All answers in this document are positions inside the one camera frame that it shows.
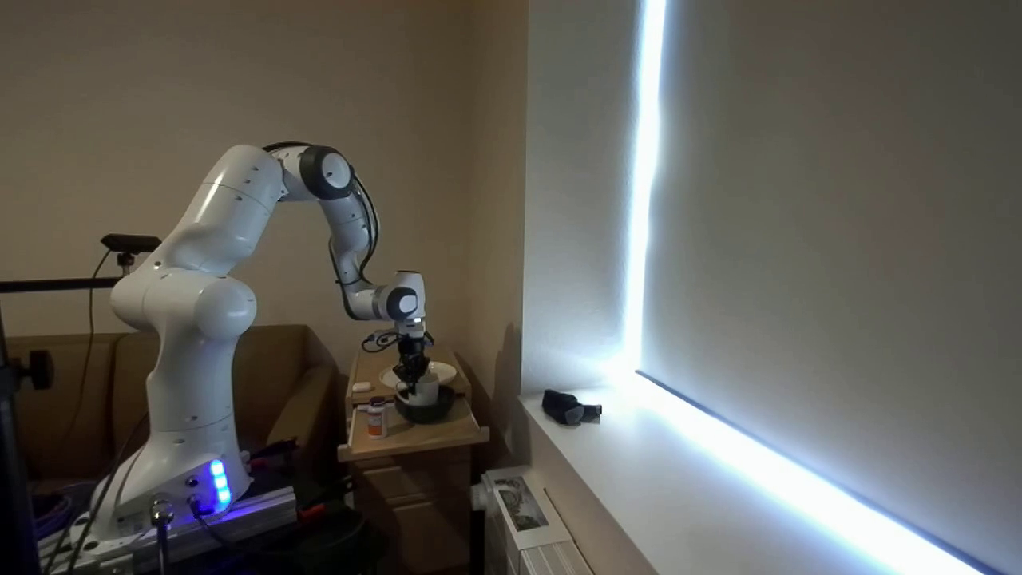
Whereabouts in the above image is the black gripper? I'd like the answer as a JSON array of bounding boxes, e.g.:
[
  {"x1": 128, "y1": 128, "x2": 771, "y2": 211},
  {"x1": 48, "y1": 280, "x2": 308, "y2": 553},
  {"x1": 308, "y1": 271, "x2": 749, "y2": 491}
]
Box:
[{"x1": 362, "y1": 325, "x2": 431, "y2": 388}]

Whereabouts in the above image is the orange pill bottle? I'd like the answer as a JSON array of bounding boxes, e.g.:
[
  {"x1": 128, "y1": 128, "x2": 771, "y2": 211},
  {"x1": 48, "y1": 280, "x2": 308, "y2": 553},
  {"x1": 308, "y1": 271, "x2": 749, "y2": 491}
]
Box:
[{"x1": 364, "y1": 410, "x2": 388, "y2": 437}]

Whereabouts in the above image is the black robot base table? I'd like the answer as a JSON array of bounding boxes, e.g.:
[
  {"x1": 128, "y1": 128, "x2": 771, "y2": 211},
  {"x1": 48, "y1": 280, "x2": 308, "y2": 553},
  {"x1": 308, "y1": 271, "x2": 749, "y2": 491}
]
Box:
[{"x1": 37, "y1": 454, "x2": 335, "y2": 575}]

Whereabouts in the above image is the black camera on stand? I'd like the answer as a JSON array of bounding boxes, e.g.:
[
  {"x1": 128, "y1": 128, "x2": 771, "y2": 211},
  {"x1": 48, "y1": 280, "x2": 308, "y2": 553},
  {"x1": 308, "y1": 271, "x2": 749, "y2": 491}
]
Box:
[{"x1": 101, "y1": 233, "x2": 161, "y2": 267}]

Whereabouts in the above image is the white window blind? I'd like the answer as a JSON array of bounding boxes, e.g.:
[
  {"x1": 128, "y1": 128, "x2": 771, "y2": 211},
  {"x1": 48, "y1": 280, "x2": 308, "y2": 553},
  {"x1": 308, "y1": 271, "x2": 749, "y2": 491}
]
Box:
[{"x1": 642, "y1": 0, "x2": 1022, "y2": 575}]

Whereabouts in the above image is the white mug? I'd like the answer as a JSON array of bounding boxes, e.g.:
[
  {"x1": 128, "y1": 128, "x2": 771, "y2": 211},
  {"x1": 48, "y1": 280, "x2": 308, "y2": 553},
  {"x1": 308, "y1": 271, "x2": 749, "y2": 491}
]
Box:
[{"x1": 396, "y1": 380, "x2": 440, "y2": 408}]

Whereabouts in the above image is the white plate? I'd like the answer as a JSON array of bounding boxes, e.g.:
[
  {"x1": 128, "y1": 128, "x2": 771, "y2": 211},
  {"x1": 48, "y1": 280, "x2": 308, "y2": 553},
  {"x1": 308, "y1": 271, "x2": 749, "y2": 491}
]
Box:
[{"x1": 379, "y1": 360, "x2": 459, "y2": 388}]

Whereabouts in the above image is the wooden side table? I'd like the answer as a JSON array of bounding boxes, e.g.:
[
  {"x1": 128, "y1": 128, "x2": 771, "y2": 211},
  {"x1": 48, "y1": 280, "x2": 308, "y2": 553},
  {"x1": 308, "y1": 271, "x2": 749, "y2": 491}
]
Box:
[{"x1": 339, "y1": 346, "x2": 489, "y2": 575}]

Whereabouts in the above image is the dark object on sill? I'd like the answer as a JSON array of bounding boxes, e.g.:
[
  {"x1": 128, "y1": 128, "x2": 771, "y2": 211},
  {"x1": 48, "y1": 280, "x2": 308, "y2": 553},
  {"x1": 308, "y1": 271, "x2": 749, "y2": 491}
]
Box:
[{"x1": 543, "y1": 388, "x2": 605, "y2": 423}]

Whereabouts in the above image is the brown armchair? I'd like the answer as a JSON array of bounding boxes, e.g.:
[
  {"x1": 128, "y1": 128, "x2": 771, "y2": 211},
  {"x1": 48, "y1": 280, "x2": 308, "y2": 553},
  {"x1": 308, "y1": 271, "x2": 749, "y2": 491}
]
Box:
[{"x1": 5, "y1": 325, "x2": 341, "y2": 483}]

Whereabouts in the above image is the white radiator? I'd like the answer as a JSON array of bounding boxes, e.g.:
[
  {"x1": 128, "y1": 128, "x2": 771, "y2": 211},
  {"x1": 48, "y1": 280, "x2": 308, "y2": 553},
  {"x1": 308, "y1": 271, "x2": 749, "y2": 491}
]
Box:
[{"x1": 474, "y1": 465, "x2": 595, "y2": 575}]

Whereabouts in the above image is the black bowl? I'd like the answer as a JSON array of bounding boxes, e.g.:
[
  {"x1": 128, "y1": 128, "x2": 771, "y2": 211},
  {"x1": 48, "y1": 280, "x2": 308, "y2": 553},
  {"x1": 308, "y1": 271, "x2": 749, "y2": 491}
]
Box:
[{"x1": 396, "y1": 387, "x2": 459, "y2": 423}]

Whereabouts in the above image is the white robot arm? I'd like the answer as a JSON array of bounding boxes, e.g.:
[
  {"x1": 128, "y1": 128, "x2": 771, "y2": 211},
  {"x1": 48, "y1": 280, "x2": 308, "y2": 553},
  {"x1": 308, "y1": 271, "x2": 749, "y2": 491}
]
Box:
[{"x1": 95, "y1": 142, "x2": 435, "y2": 535}]

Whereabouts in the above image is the white window sill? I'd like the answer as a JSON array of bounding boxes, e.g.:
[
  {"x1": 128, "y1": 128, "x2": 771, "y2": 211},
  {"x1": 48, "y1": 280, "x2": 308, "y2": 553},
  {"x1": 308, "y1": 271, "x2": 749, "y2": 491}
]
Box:
[{"x1": 522, "y1": 377, "x2": 983, "y2": 575}]

